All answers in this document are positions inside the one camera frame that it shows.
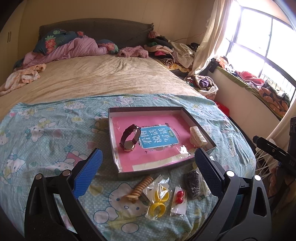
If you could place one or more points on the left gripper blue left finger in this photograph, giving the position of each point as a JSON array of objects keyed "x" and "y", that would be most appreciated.
[{"x": 85, "y": 171}]

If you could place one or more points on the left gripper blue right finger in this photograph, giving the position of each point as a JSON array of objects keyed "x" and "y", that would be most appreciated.
[{"x": 210, "y": 172}]

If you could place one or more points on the white tube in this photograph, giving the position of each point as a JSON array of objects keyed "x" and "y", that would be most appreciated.
[{"x": 204, "y": 189}]

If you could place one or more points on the black beaded item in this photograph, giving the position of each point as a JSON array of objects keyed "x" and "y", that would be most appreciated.
[{"x": 192, "y": 183}]

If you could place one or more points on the cream plastic hair claw clip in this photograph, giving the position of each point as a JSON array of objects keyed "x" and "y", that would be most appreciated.
[{"x": 196, "y": 137}]

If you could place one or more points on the red ball earrings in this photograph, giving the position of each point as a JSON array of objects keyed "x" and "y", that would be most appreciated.
[{"x": 179, "y": 202}]

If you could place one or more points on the maroon leather strap wristwatch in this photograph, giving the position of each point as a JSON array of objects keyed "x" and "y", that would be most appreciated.
[{"x": 130, "y": 137}]

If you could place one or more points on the yellow bangles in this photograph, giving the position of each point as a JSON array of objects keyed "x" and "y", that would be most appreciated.
[{"x": 158, "y": 194}]

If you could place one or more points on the hello kitty teal blanket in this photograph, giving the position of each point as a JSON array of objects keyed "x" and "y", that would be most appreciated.
[{"x": 48, "y": 138}]

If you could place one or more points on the clothes on window ledge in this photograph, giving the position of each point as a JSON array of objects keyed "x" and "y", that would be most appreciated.
[{"x": 276, "y": 100}]

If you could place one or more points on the red plastic box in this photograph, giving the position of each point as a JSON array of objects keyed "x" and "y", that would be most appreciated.
[{"x": 223, "y": 108}]

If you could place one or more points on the shallow dark cardboard box tray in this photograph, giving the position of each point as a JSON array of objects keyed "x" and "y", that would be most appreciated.
[{"x": 208, "y": 148}]

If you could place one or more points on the bag stuffed with clothes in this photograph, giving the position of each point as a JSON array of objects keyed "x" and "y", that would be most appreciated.
[{"x": 203, "y": 84}]

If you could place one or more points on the beige bed sheet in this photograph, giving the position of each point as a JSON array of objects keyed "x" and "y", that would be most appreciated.
[{"x": 97, "y": 75}]

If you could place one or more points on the peach child garment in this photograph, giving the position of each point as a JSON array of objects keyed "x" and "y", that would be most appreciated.
[{"x": 21, "y": 78}]

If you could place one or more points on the pile of mixed clothes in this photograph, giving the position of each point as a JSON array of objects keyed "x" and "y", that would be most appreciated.
[{"x": 170, "y": 54}]

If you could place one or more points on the pink crumpled quilt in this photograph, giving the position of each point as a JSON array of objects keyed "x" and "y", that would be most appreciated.
[{"x": 79, "y": 47}]

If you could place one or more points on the pink fuzzy garment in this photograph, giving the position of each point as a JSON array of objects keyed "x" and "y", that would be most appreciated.
[{"x": 137, "y": 51}]

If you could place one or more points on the floral dark blue pillow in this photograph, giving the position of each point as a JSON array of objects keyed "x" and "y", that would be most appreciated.
[{"x": 58, "y": 37}]

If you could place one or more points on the cream curtain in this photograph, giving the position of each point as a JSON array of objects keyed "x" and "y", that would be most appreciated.
[{"x": 213, "y": 37}]

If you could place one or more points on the dark green headboard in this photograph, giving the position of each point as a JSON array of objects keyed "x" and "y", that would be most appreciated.
[{"x": 123, "y": 33}]

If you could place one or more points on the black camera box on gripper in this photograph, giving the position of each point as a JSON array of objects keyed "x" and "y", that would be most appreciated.
[{"x": 292, "y": 141}]

